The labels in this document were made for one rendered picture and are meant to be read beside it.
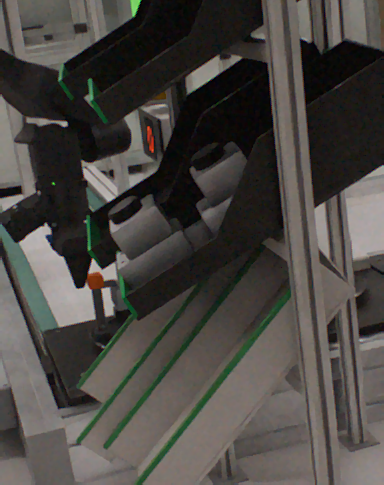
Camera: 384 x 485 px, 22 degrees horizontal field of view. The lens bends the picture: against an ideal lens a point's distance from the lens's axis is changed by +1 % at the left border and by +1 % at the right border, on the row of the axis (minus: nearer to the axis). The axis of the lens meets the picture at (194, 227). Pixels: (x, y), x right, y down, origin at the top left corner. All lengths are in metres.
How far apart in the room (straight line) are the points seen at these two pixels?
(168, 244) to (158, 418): 0.21
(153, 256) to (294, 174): 0.15
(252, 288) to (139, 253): 0.15
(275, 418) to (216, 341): 0.31
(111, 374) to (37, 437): 0.12
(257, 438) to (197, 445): 0.40
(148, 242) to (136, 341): 0.29
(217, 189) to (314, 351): 0.15
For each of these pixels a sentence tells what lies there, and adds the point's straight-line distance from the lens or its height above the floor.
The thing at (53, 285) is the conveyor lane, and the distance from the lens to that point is 1.78.
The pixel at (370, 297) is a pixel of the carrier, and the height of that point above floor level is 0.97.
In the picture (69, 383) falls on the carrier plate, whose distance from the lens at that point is 1.24.
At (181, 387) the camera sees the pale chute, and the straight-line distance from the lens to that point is 0.96.
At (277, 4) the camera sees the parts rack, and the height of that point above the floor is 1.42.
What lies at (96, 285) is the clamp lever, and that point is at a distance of 1.28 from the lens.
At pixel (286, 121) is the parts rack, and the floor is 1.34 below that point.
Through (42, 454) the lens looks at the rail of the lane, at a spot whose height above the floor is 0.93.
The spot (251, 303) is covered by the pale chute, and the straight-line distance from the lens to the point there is 0.93.
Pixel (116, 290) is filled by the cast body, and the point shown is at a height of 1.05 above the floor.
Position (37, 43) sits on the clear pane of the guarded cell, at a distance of 2.56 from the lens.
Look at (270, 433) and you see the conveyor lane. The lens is 1.24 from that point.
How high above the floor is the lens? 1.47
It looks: 16 degrees down
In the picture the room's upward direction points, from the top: 8 degrees counter-clockwise
